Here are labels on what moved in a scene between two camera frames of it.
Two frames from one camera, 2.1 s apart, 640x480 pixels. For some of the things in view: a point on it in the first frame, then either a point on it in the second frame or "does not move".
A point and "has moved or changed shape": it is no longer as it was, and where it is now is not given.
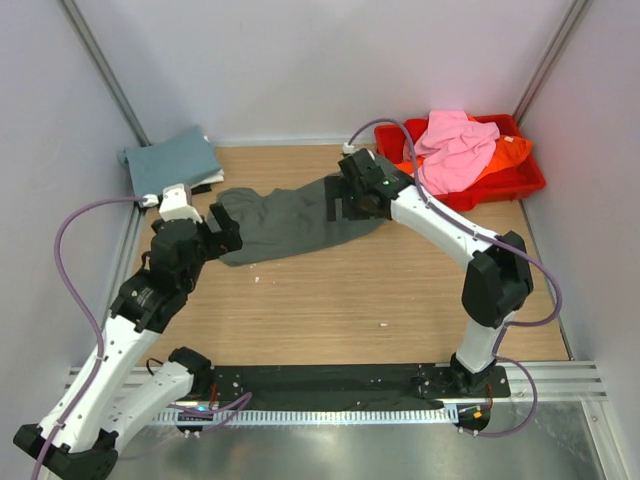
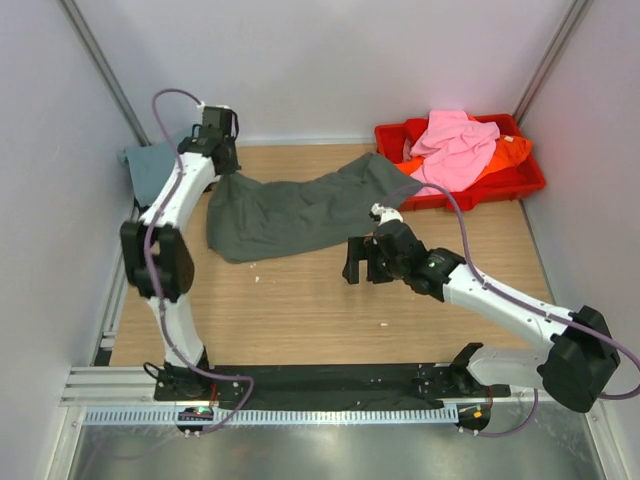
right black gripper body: (353, 206) → (397, 267)
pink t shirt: (453, 151) does not move
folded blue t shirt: (181, 159) does not move
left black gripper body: (209, 247) → (233, 163)
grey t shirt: (276, 223) has moved or changed shape
